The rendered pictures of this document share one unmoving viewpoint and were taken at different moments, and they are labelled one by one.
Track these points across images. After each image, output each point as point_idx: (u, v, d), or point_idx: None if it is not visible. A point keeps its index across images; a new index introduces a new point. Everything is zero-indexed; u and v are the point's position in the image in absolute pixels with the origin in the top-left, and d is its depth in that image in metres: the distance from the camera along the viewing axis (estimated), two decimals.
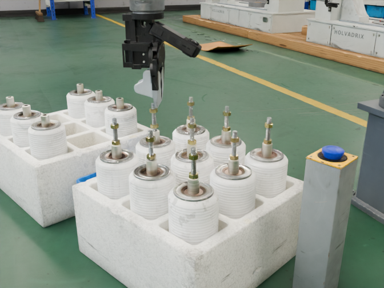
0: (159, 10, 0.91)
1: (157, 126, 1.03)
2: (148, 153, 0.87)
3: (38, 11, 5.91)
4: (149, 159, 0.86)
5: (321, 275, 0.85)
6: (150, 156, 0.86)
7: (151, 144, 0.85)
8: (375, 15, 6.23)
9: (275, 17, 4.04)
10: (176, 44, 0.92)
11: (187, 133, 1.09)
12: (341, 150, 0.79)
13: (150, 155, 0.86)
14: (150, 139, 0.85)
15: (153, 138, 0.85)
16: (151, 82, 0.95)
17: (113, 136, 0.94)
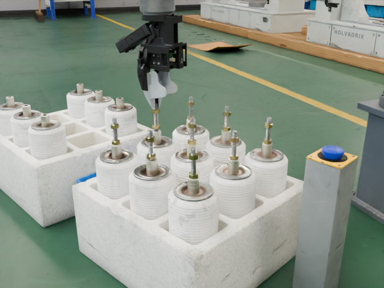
0: None
1: (152, 127, 1.03)
2: (148, 153, 0.87)
3: (38, 11, 5.91)
4: (149, 159, 0.86)
5: (321, 275, 0.85)
6: (150, 156, 0.86)
7: (151, 144, 0.85)
8: (375, 15, 6.23)
9: (275, 17, 4.04)
10: None
11: (187, 133, 1.09)
12: (341, 150, 0.79)
13: (150, 155, 0.86)
14: (150, 139, 0.85)
15: (153, 138, 0.85)
16: (164, 76, 1.01)
17: (113, 136, 0.94)
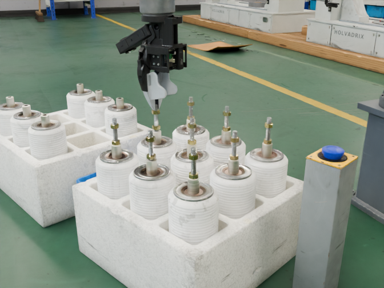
0: None
1: (159, 128, 1.03)
2: (148, 153, 0.87)
3: (38, 11, 5.91)
4: (149, 159, 0.86)
5: (321, 275, 0.85)
6: (150, 156, 0.86)
7: (151, 144, 0.85)
8: (375, 15, 6.23)
9: (275, 17, 4.04)
10: None
11: (187, 133, 1.09)
12: (341, 150, 0.79)
13: (150, 155, 0.86)
14: (150, 139, 0.85)
15: (153, 138, 0.85)
16: (164, 78, 1.01)
17: (113, 136, 0.94)
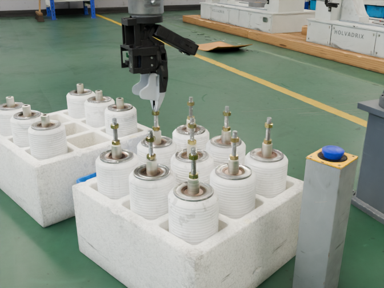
0: (163, 12, 0.92)
1: (154, 130, 1.02)
2: (148, 153, 0.87)
3: (38, 11, 5.91)
4: (149, 159, 0.86)
5: (321, 275, 0.85)
6: (150, 156, 0.86)
7: (151, 144, 0.85)
8: (375, 15, 6.23)
9: (275, 17, 4.04)
10: (181, 44, 0.95)
11: (187, 133, 1.09)
12: (341, 150, 0.79)
13: (150, 155, 0.86)
14: (150, 139, 0.85)
15: (153, 138, 0.85)
16: (159, 84, 0.95)
17: (113, 136, 0.94)
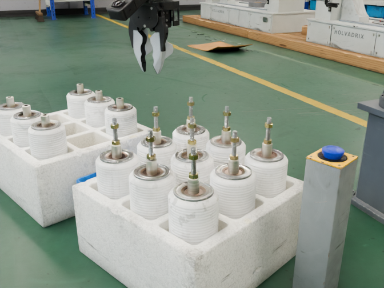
0: None
1: (158, 131, 1.02)
2: (148, 153, 0.87)
3: (38, 11, 5.91)
4: (149, 159, 0.86)
5: (321, 275, 0.85)
6: (150, 156, 0.86)
7: (151, 144, 0.85)
8: (375, 15, 6.23)
9: (275, 17, 4.04)
10: None
11: (187, 133, 1.09)
12: (341, 150, 0.79)
13: (150, 155, 0.86)
14: (150, 139, 0.85)
15: (153, 138, 0.85)
16: (136, 39, 0.97)
17: (113, 136, 0.94)
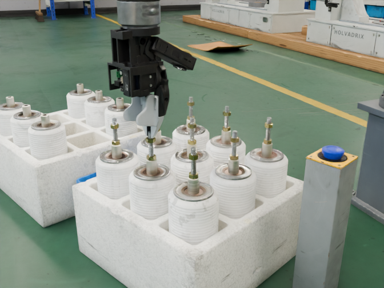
0: (159, 22, 0.77)
1: (158, 131, 1.02)
2: (155, 155, 0.87)
3: (38, 11, 5.91)
4: (150, 156, 0.88)
5: (321, 275, 0.85)
6: None
7: (148, 144, 0.86)
8: (375, 15, 6.23)
9: (275, 17, 4.04)
10: (179, 59, 0.81)
11: (187, 133, 1.09)
12: (341, 150, 0.79)
13: None
14: (147, 137, 0.86)
15: (146, 138, 0.85)
16: (159, 107, 0.80)
17: (113, 136, 0.94)
